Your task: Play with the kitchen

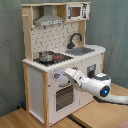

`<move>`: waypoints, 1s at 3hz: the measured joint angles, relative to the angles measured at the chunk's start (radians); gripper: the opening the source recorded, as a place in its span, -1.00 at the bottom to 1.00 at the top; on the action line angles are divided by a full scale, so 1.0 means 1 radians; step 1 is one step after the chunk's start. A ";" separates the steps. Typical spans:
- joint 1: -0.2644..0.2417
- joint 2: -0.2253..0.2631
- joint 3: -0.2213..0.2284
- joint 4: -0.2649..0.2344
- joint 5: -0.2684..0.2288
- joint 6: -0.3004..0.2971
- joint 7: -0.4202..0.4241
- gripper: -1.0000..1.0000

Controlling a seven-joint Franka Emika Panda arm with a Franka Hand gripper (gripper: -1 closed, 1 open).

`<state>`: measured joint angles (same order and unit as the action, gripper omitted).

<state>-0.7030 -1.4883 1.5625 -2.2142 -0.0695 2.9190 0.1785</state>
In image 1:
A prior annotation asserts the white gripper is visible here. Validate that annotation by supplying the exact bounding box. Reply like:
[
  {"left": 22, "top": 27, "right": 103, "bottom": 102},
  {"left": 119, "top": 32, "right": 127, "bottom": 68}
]
[{"left": 64, "top": 68, "right": 86, "bottom": 90}]

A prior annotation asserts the black stovetop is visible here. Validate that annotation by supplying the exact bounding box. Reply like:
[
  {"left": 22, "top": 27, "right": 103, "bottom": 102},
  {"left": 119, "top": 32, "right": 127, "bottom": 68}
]
[{"left": 34, "top": 53, "right": 71, "bottom": 66}]

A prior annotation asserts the grey ice dispenser panel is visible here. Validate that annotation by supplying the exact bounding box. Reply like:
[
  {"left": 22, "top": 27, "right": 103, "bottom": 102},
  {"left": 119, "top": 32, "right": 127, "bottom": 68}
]
[{"left": 87, "top": 65, "right": 96, "bottom": 78}]

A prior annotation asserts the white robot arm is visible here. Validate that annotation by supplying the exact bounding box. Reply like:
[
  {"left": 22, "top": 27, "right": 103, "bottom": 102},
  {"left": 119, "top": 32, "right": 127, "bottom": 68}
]
[{"left": 64, "top": 68, "right": 128, "bottom": 106}]

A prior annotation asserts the oven door with window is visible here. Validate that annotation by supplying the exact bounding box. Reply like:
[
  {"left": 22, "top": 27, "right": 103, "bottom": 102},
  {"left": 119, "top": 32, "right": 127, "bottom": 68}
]
[{"left": 56, "top": 85, "right": 74, "bottom": 111}]

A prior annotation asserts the wooden toy kitchen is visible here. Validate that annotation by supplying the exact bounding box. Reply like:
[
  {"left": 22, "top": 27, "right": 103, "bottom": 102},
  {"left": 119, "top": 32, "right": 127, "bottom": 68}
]
[{"left": 22, "top": 2, "right": 105, "bottom": 127}]

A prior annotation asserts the grey range hood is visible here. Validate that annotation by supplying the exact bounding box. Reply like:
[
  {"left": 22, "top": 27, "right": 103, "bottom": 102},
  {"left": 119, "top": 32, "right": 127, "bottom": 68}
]
[{"left": 35, "top": 5, "right": 64, "bottom": 27}]

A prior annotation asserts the grey sink basin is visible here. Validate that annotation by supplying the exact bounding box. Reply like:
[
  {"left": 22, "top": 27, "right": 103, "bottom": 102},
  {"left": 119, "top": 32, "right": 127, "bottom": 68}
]
[{"left": 66, "top": 47, "right": 94, "bottom": 56}]

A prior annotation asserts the silver cooking pot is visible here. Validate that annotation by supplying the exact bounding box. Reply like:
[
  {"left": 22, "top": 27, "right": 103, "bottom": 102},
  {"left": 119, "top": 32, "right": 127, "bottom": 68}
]
[{"left": 39, "top": 51, "right": 54, "bottom": 62}]

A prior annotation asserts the black toy faucet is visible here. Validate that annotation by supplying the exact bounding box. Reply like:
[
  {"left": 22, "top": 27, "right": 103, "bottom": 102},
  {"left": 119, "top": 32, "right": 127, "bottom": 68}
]
[{"left": 66, "top": 32, "right": 83, "bottom": 50}]

